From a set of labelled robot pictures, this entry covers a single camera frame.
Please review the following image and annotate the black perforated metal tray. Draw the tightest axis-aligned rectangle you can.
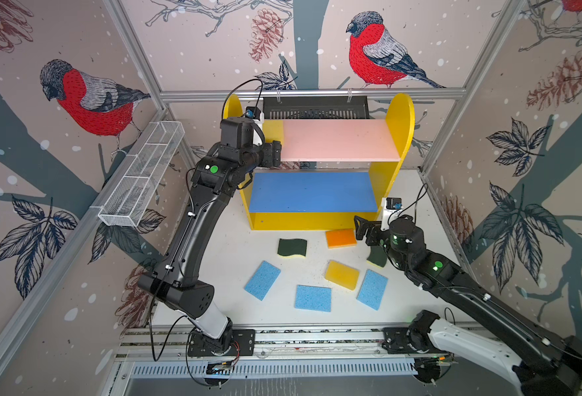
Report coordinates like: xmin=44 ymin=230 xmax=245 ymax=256
xmin=264 ymin=97 xmax=370 ymax=120

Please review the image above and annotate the left blue sponge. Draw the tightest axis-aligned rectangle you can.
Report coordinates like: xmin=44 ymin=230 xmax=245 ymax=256
xmin=244 ymin=261 xmax=281 ymax=301

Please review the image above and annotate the yellow orange-tinted sponge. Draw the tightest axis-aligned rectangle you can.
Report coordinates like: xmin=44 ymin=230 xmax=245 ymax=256
xmin=325 ymin=261 xmax=360 ymax=290

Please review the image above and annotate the right blue sponge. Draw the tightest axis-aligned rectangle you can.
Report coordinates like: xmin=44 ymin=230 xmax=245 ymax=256
xmin=357 ymin=270 xmax=388 ymax=311

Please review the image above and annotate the horizontal aluminium frame bar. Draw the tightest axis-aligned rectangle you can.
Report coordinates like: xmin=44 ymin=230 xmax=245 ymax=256
xmin=160 ymin=87 xmax=467 ymax=103

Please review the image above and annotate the yellow shelf unit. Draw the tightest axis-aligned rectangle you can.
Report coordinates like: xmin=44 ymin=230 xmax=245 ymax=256
xmin=240 ymin=93 xmax=415 ymax=231

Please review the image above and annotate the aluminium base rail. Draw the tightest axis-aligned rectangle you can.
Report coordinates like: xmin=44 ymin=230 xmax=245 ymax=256
xmin=114 ymin=323 xmax=388 ymax=361

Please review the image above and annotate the dark green wavy sponge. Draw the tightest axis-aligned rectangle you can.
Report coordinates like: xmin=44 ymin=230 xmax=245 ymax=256
xmin=367 ymin=246 xmax=387 ymax=268
xmin=277 ymin=239 xmax=307 ymax=257

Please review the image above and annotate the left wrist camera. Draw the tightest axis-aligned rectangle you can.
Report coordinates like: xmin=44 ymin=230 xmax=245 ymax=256
xmin=244 ymin=106 xmax=262 ymax=120

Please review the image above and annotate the white wire mesh basket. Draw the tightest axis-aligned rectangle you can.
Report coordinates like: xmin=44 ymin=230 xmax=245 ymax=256
xmin=98 ymin=120 xmax=185 ymax=227

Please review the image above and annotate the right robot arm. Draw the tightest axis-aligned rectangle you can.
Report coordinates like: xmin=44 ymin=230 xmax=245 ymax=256
xmin=354 ymin=215 xmax=582 ymax=395

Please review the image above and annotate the orange sponge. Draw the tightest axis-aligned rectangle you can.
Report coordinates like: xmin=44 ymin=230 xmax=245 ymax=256
xmin=325 ymin=229 xmax=358 ymax=249

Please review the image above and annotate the blue sponge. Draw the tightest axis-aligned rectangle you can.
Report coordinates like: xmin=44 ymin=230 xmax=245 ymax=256
xmin=294 ymin=285 xmax=332 ymax=313
xmin=357 ymin=270 xmax=388 ymax=311
xmin=244 ymin=261 xmax=281 ymax=301

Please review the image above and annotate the middle blue sponge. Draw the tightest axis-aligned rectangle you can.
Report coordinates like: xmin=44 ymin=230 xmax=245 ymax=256
xmin=294 ymin=285 xmax=332 ymax=313

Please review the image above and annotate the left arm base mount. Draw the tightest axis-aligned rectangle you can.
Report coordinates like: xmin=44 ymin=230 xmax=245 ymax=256
xmin=187 ymin=329 xmax=256 ymax=357

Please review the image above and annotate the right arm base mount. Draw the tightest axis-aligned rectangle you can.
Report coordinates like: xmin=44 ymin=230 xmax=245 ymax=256
xmin=382 ymin=328 xmax=434 ymax=354

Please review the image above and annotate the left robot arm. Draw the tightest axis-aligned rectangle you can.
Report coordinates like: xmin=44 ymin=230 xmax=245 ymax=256
xmin=138 ymin=117 xmax=282 ymax=340

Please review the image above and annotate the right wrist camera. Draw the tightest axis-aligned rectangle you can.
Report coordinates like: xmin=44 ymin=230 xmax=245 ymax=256
xmin=382 ymin=197 xmax=402 ymax=218

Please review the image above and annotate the plain yellow sponge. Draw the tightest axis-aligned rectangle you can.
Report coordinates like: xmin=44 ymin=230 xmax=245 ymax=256
xmin=262 ymin=120 xmax=284 ymax=145

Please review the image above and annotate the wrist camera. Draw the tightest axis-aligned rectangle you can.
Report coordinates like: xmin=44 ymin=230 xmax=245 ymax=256
xmin=244 ymin=106 xmax=262 ymax=120
xmin=382 ymin=197 xmax=402 ymax=218

